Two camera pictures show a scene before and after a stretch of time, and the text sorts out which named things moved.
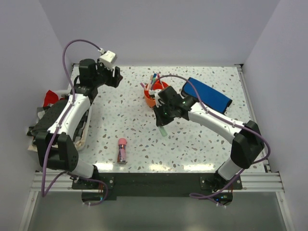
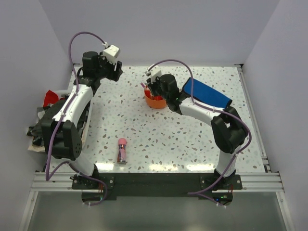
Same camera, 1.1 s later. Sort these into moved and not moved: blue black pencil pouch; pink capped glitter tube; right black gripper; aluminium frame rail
Moved: right black gripper
Not moved: pink capped glitter tube; aluminium frame rail; blue black pencil pouch
